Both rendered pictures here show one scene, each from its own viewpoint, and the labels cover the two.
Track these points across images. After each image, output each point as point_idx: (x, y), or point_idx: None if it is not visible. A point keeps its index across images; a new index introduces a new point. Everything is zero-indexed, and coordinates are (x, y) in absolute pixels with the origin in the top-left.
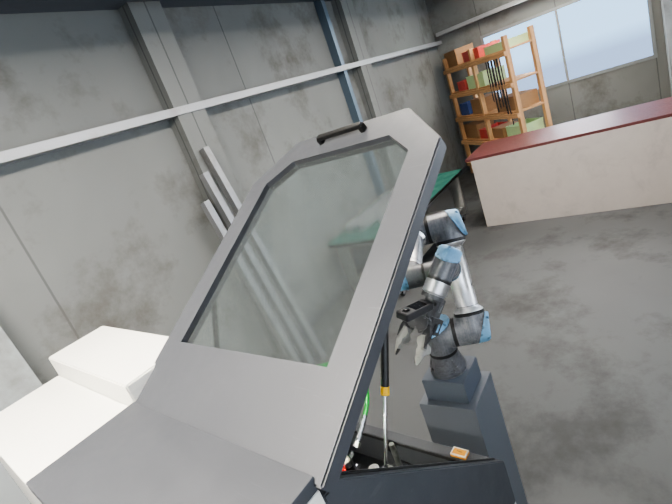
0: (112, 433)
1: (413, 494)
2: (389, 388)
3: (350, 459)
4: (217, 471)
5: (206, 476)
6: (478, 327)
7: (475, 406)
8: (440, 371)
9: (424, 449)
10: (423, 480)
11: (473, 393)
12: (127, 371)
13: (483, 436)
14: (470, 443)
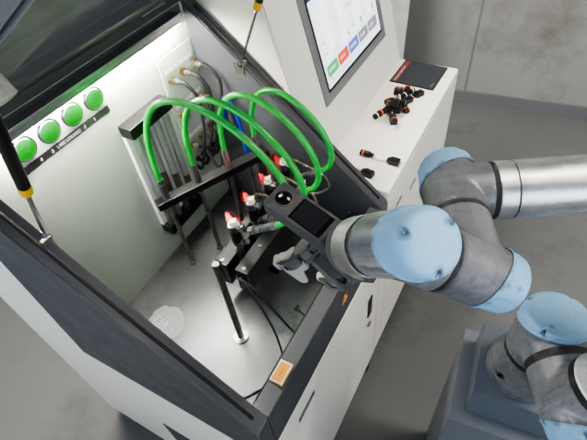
0: None
1: (52, 280)
2: (23, 193)
3: (232, 228)
4: None
5: None
6: (555, 412)
7: (458, 420)
8: (492, 349)
9: (300, 326)
10: (71, 291)
11: (493, 419)
12: None
13: (442, 439)
14: (441, 420)
